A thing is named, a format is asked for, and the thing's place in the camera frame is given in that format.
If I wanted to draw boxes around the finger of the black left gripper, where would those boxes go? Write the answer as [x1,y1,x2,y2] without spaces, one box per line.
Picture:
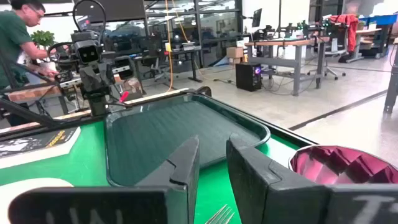
[114,55,135,80]
[55,55,77,72]

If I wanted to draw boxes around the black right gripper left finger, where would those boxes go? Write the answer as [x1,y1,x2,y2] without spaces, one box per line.
[7,135,200,224]

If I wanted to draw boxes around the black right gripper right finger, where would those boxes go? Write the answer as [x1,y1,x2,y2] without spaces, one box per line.
[226,134,398,224]

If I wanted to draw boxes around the silver metal fork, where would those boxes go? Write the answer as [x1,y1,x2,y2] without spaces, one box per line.
[203,203,236,224]

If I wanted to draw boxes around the red faceted plastic cup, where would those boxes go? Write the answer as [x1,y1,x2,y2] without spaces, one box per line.
[288,144,398,185]

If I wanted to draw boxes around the pale pink round plate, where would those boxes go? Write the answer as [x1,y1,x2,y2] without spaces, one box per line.
[0,177,75,224]

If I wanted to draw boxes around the dark green plastic tray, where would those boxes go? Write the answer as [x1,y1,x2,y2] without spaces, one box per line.
[104,93,271,187]

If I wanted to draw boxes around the leafy green potted plant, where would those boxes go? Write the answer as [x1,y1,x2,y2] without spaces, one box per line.
[30,30,56,50]

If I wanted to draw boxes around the person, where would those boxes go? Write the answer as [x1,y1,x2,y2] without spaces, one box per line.
[0,0,60,125]

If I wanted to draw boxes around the black desk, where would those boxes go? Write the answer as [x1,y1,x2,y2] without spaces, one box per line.
[130,46,203,94]

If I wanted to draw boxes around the black paperback book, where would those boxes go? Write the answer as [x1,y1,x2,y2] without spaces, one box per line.
[0,126,81,170]

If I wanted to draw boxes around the black computer tower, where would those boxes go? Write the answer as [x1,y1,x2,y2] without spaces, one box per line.
[235,62,262,92]

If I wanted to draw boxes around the brown cardboard box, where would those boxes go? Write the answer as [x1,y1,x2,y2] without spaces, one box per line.
[226,46,245,59]

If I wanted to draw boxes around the grey office chair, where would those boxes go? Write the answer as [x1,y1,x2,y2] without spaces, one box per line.
[307,30,346,81]

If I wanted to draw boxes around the black monitor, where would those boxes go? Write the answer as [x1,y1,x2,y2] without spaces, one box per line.
[251,8,263,28]

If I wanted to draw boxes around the wooden workbench grey legs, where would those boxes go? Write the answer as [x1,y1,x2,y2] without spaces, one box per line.
[244,36,330,96]

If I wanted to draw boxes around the grey metal table leg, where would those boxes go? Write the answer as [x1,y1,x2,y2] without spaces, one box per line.
[383,37,398,114]

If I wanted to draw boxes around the red cloth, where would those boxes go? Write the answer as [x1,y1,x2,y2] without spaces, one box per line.
[328,14,360,53]

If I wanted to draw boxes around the wooden desk white legs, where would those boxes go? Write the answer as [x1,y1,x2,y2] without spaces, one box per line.
[345,27,383,63]

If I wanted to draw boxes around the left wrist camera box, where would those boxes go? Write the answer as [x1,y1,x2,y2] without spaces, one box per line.
[70,30,103,65]

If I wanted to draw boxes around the orange hanging cable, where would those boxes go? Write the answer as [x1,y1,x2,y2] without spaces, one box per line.
[164,0,175,93]

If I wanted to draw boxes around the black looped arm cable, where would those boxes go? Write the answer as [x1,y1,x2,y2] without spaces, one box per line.
[72,0,107,41]

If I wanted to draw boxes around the black frame clamp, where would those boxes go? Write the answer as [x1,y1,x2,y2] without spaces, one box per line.
[196,86,213,98]

